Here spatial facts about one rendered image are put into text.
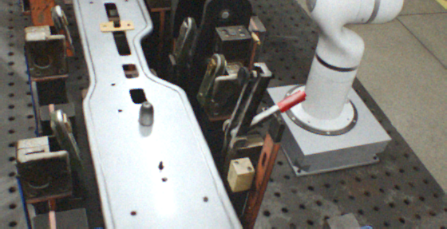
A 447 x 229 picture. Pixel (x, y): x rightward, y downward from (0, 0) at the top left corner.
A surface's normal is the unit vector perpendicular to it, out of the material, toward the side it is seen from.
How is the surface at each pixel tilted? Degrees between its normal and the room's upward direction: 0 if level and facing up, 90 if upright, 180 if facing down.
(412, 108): 0
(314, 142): 2
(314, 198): 0
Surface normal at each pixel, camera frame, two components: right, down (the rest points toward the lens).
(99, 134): 0.14, -0.73
